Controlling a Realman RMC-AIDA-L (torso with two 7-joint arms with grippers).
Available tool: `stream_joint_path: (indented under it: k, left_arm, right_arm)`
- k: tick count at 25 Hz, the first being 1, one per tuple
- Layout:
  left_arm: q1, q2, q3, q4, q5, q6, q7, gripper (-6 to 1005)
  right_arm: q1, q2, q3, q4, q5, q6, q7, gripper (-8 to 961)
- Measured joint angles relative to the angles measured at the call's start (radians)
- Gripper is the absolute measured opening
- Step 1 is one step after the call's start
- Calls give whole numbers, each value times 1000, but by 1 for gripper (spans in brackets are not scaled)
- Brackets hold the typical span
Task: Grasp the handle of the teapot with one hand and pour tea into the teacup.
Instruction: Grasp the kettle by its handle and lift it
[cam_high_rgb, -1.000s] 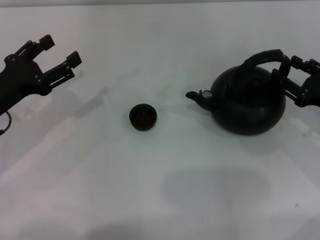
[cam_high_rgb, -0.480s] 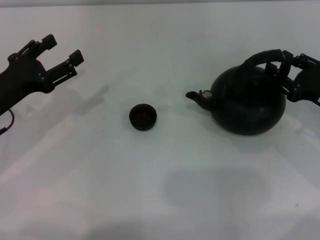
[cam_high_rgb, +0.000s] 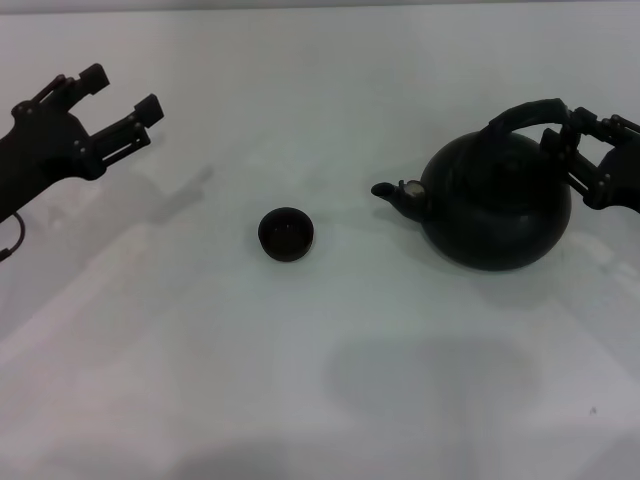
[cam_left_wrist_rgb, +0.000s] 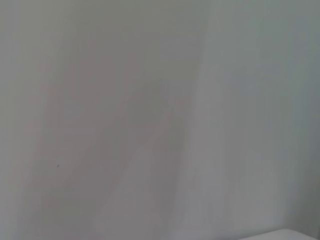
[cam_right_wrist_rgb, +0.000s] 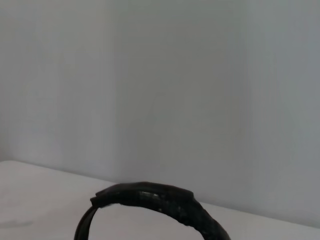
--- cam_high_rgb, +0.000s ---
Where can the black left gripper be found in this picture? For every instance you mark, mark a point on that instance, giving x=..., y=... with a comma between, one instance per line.
x=40, y=150

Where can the small dark brown teacup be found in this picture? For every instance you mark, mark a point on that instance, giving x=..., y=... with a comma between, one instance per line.
x=286, y=235

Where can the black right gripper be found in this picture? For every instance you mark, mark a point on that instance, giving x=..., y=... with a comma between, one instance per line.
x=627, y=175

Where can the black round teapot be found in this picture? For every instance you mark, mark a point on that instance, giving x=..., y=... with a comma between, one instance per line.
x=495, y=220

